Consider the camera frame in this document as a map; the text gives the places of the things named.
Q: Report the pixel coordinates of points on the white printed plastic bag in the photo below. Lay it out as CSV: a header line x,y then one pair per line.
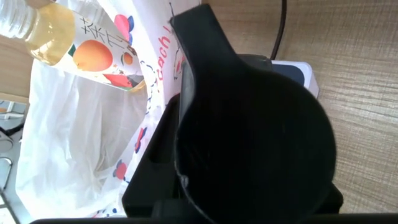
x,y
77,140

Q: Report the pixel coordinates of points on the white barcode scanner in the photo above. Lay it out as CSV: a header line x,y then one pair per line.
x,y
306,73

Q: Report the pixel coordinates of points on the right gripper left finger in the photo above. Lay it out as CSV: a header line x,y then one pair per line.
x,y
146,183

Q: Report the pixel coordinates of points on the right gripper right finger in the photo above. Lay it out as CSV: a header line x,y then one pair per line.
x,y
335,202

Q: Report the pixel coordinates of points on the wooden counter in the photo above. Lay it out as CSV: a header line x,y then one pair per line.
x,y
357,93

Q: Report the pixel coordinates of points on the yellow drink bottle fruit label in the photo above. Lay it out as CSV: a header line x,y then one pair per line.
x,y
53,34

